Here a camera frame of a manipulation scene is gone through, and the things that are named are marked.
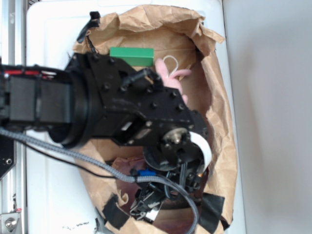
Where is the aluminium frame rail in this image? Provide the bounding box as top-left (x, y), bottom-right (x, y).
top-left (0, 0), bottom-right (28, 234)

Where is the thin black cable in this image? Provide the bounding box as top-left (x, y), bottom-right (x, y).
top-left (14, 138), bottom-right (117, 179)

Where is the pink plush bunny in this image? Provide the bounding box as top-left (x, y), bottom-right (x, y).
top-left (155, 55), bottom-right (192, 104)

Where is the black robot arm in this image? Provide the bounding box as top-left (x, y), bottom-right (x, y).
top-left (0, 53), bottom-right (211, 194)

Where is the brown paper bag liner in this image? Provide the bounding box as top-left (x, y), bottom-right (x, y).
top-left (73, 5), bottom-right (237, 234)

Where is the green wooden block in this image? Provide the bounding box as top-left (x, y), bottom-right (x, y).
top-left (109, 47), bottom-right (154, 67)

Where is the black mounting plate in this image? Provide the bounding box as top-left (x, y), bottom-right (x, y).
top-left (0, 136), bottom-right (15, 179)

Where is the grey braided cable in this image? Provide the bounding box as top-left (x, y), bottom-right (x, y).
top-left (0, 128), bottom-right (200, 234)

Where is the white plastic bin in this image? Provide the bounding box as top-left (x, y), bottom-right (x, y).
top-left (26, 0), bottom-right (247, 234)

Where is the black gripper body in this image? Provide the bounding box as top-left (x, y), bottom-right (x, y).
top-left (65, 53), bottom-right (212, 221)

